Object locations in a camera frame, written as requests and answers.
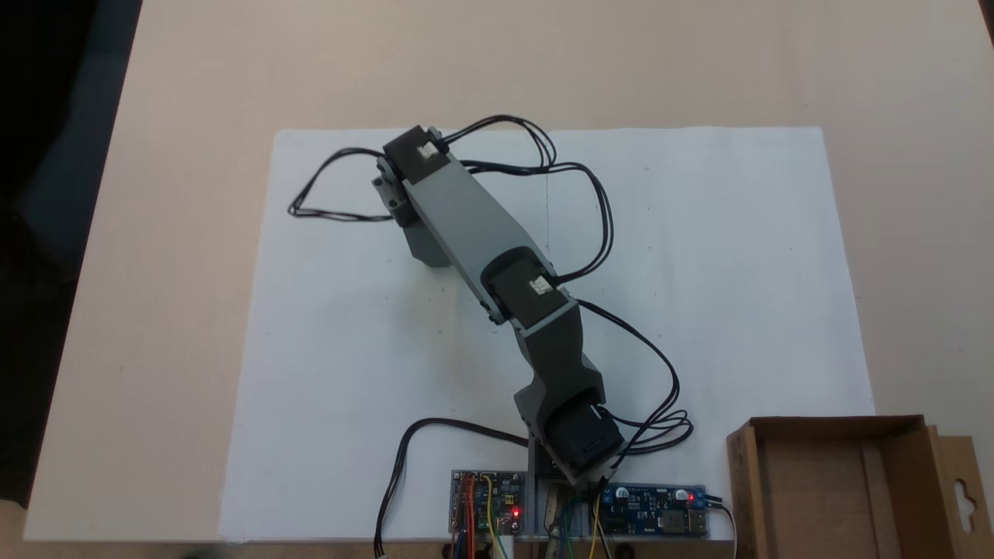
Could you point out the brown cardboard box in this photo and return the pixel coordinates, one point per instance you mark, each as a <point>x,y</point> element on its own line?
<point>815,497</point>

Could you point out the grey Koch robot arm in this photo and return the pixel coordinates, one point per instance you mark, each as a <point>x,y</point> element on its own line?
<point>474,225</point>

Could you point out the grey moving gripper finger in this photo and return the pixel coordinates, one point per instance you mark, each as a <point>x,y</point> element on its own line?
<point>431,248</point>

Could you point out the blue circuit board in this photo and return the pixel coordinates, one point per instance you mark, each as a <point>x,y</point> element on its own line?
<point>644,512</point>

